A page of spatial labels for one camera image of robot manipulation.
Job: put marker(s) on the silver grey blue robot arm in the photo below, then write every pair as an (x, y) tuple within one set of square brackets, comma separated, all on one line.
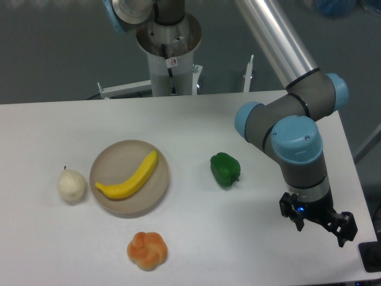
[(285, 130)]

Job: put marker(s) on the beige round plate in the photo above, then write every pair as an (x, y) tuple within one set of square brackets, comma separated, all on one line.
[(116, 164)]

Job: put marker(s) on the black device at table edge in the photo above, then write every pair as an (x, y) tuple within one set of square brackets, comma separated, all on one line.
[(370, 256)]

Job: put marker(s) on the yellow banana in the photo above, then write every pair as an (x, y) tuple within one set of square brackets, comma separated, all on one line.
[(134, 183)]

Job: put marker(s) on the white metal frame bracket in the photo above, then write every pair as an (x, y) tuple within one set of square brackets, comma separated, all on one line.
[(128, 90)]

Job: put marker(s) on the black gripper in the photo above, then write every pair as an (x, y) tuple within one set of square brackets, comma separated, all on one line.
[(315, 207)]

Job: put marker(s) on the white pear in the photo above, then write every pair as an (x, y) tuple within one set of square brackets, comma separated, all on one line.
[(71, 185)]

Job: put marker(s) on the orange knotted bread roll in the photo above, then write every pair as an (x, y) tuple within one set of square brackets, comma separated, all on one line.
[(147, 250)]

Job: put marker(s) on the blue object in background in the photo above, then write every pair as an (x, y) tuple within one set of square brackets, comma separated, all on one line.
[(335, 9)]

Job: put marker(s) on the green bell pepper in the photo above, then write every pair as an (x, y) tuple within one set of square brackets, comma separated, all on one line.
[(225, 169)]

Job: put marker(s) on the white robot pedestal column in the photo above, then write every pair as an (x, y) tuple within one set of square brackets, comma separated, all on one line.
[(169, 51)]

